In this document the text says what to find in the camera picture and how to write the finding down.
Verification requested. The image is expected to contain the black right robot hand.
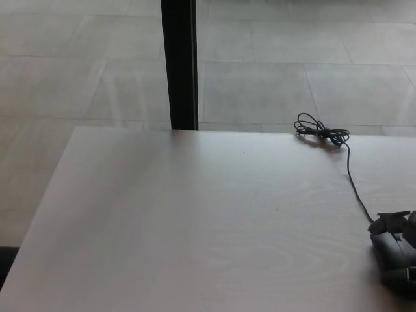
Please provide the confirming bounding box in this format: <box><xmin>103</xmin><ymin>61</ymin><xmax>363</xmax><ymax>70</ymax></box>
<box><xmin>367</xmin><ymin>210</ymin><xmax>416</xmax><ymax>288</ymax></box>

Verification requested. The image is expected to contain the black computer mouse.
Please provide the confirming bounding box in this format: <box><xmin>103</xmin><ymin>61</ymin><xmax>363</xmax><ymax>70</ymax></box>
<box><xmin>369</xmin><ymin>231</ymin><xmax>416</xmax><ymax>278</ymax></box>

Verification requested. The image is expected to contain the black mouse cable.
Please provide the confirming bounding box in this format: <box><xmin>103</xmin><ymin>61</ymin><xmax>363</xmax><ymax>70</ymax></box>
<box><xmin>293</xmin><ymin>112</ymin><xmax>375</xmax><ymax>224</ymax></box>

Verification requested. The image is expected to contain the black vertical frame post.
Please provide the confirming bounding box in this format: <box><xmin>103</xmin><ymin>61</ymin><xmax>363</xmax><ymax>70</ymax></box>
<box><xmin>160</xmin><ymin>0</ymin><xmax>199</xmax><ymax>131</ymax></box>

